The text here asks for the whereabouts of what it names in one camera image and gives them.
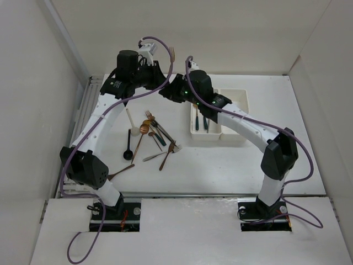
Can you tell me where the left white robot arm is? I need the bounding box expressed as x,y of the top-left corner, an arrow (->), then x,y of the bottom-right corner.
60,45 -> 169,219

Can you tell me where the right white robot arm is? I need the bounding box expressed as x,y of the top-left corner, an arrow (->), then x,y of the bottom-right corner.
159,70 -> 298,218

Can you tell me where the white container bin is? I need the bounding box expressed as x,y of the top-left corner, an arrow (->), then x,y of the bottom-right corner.
220,88 -> 249,141
190,103 -> 221,141

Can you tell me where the green handled fork in pile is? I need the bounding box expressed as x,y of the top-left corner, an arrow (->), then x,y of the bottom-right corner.
150,125 -> 166,146

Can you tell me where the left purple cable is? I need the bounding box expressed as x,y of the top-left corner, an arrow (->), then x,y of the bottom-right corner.
59,35 -> 174,264

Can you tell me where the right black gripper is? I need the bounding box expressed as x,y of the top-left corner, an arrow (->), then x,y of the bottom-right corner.
160,73 -> 202,106

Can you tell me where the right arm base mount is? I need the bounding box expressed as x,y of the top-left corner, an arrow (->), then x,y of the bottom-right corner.
237,198 -> 292,232

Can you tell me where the gold spoon green handle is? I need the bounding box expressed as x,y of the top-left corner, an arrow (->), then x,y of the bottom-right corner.
194,104 -> 199,131
203,116 -> 210,134

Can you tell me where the purple cable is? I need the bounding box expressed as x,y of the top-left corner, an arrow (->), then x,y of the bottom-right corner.
184,55 -> 324,229
59,35 -> 174,264

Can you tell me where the copper fork upper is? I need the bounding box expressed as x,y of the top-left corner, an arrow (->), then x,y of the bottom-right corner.
145,110 -> 159,129

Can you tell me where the silver spoon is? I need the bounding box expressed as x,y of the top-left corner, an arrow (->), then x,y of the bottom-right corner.
142,152 -> 168,162

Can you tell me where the white ceramic spoon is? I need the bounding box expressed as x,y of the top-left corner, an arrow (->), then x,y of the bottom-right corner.
126,108 -> 140,137

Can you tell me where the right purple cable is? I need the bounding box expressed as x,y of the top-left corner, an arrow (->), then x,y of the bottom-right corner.
184,55 -> 324,229

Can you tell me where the copper fork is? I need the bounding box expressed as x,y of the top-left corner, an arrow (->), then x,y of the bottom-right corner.
159,141 -> 176,171
145,110 -> 159,129

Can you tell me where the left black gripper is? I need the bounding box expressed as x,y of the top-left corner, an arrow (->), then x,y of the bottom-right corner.
132,61 -> 170,91

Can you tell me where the white right container bin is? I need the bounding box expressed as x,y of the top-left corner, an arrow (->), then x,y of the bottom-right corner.
220,88 -> 249,141

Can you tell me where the black ladle spoon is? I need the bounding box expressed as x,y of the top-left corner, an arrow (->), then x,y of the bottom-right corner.
123,129 -> 133,161

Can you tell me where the gold fork green handle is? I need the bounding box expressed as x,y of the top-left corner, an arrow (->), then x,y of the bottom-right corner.
169,46 -> 175,64

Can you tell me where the small copper teaspoon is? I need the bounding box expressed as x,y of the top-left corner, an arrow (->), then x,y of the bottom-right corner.
148,132 -> 162,151

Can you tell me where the copper fork lower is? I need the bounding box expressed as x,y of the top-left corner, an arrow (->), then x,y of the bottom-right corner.
159,141 -> 176,171

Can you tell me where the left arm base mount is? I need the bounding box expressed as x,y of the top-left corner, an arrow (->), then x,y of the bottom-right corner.
87,198 -> 142,232

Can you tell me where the silver fork black handle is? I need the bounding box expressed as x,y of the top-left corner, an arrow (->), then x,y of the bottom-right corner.
151,118 -> 176,144

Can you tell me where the copper round spoon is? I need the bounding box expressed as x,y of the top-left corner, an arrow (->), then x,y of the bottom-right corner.
131,124 -> 149,164

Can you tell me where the white left container bin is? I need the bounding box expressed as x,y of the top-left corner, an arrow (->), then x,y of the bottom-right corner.
190,103 -> 221,141

